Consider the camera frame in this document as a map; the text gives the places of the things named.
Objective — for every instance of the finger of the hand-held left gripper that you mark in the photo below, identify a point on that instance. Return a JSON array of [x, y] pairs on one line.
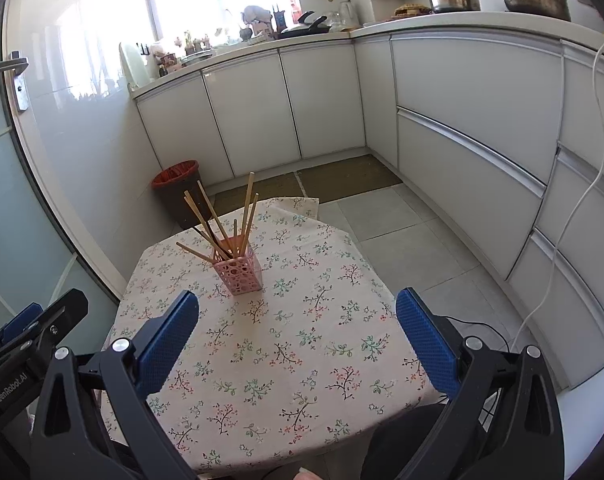
[[64, 310], [22, 316]]

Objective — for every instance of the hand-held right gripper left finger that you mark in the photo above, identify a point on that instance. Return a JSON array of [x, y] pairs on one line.
[[167, 340]]

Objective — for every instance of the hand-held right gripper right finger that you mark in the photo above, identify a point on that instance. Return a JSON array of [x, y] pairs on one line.
[[427, 345]]

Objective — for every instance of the pink perforated utensil holder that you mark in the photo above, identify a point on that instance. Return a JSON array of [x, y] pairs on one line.
[[239, 275]]

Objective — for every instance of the bunch of chopsticks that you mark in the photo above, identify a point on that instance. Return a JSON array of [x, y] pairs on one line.
[[228, 247]]

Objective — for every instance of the floral tablecloth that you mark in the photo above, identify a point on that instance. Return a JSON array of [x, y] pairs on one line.
[[292, 310]]

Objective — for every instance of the frosted glass door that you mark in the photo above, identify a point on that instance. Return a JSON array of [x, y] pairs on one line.
[[12, 185]]

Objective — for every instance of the brown trash bin red liner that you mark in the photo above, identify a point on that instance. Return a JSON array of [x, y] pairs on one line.
[[174, 195]]

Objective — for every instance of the brown floor mat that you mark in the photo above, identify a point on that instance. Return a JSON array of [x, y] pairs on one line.
[[342, 175]]

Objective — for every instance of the pale green cutting board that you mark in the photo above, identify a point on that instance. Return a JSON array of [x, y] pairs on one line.
[[133, 65]]

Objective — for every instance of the white kitchen cabinets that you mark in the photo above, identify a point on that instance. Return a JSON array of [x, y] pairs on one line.
[[457, 75]]

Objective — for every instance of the white kitchen countertop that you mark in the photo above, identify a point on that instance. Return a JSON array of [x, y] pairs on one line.
[[482, 19]]

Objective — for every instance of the grey figurine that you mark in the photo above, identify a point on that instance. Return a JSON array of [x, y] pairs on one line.
[[256, 20]]

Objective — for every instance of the brown woven trivet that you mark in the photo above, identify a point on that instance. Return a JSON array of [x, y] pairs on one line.
[[412, 10]]

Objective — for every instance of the clear pitcher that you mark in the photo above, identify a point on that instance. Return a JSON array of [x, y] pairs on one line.
[[348, 14]]

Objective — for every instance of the black frying pan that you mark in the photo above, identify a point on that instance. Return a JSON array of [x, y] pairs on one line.
[[304, 27]]

